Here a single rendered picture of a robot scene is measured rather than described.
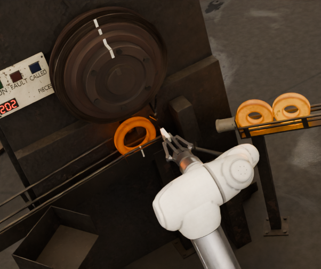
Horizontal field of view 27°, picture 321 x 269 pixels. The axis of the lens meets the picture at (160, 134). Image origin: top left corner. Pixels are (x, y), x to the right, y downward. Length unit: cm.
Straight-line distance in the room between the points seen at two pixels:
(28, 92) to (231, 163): 103
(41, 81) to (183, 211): 98
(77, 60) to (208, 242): 90
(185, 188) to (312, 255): 135
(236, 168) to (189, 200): 17
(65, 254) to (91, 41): 84
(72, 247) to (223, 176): 93
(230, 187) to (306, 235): 135
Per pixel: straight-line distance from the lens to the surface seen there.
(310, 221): 334
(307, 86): 413
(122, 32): 253
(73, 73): 253
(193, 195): 195
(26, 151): 280
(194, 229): 198
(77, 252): 268
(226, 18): 496
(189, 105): 284
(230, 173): 195
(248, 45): 461
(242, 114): 283
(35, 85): 269
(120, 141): 281
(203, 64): 294
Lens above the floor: 248
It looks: 38 degrees down
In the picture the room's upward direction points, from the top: 18 degrees counter-clockwise
